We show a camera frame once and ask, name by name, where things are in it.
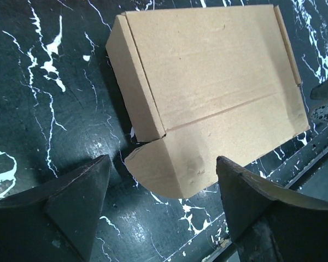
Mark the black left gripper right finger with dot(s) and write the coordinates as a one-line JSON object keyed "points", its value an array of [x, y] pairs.
{"points": [[268, 222]]}

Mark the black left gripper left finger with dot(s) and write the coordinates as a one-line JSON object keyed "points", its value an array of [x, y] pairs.
{"points": [[57, 220]]}

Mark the brown cardboard box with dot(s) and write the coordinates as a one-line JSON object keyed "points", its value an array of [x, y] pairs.
{"points": [[199, 83]]}

